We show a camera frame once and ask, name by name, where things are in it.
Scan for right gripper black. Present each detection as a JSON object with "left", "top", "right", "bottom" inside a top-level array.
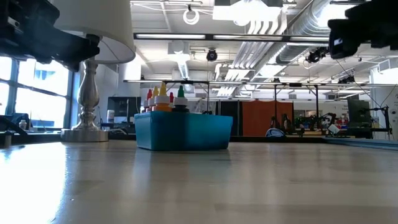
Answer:
[{"left": 328, "top": 0, "right": 398, "bottom": 60}]

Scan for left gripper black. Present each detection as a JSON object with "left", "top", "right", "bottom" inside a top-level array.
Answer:
[{"left": 0, "top": 0, "right": 100, "bottom": 72}]

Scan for large yellow food coloring bottle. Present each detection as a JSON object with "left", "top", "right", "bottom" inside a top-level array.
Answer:
[{"left": 151, "top": 86, "right": 160, "bottom": 108}]

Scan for large orange food coloring bottle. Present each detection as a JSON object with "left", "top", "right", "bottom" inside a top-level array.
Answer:
[{"left": 154, "top": 82, "right": 172, "bottom": 112}]

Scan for teal plastic bin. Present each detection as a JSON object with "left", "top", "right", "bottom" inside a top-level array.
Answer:
[{"left": 134, "top": 111, "right": 233, "bottom": 152}]

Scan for white shade silver table lamp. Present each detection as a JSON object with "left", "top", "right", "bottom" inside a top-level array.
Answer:
[{"left": 52, "top": 0, "right": 137, "bottom": 143}]

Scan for large window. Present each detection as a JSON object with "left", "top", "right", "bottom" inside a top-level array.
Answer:
[{"left": 0, "top": 55, "right": 74, "bottom": 130}]

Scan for black monitor on stand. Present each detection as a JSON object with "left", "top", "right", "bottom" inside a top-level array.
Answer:
[{"left": 346, "top": 98, "right": 392, "bottom": 135}]

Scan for black computer monitor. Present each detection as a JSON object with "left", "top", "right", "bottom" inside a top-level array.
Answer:
[{"left": 107, "top": 96, "right": 142, "bottom": 125}]

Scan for background robot arms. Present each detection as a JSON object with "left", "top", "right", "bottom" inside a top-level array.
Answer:
[{"left": 270, "top": 111, "right": 338, "bottom": 136}]

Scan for long ceiling light bar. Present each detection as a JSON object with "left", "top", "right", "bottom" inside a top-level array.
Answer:
[{"left": 133, "top": 32, "right": 330, "bottom": 44}]

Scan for orange partition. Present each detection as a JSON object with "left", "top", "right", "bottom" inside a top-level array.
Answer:
[{"left": 242, "top": 101, "right": 295, "bottom": 138}]

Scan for blue white round object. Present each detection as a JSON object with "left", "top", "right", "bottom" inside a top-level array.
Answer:
[{"left": 266, "top": 127, "right": 285, "bottom": 138}]

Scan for black ceiling camera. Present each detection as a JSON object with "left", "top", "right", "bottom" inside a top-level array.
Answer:
[{"left": 306, "top": 45, "right": 332, "bottom": 65}]

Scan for silver ventilation duct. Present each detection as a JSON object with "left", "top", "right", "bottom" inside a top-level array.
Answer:
[{"left": 231, "top": 0, "right": 333, "bottom": 74}]

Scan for black workstation frame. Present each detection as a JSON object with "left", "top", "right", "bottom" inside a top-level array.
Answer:
[{"left": 124, "top": 79, "right": 321, "bottom": 138}]

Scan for black curved cable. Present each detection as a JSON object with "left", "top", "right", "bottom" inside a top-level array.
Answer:
[{"left": 0, "top": 114, "right": 30, "bottom": 136}]

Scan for black aluminium table frame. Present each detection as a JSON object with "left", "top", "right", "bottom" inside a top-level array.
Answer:
[{"left": 0, "top": 130, "right": 398, "bottom": 152}]

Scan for white cable coil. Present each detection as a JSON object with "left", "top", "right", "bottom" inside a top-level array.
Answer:
[{"left": 182, "top": 4, "right": 200, "bottom": 26}]

